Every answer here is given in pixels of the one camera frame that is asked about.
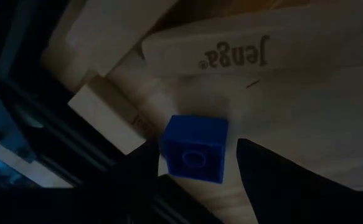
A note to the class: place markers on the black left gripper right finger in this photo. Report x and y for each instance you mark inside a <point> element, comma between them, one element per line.
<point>293,199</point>

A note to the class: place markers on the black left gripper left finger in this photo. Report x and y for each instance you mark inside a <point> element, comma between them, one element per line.
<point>75,208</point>

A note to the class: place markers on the blue small brick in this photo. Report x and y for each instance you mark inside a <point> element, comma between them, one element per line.
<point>196,146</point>

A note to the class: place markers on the wooden block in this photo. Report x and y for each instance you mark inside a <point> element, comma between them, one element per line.
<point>293,46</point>
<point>106,118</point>
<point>115,31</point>

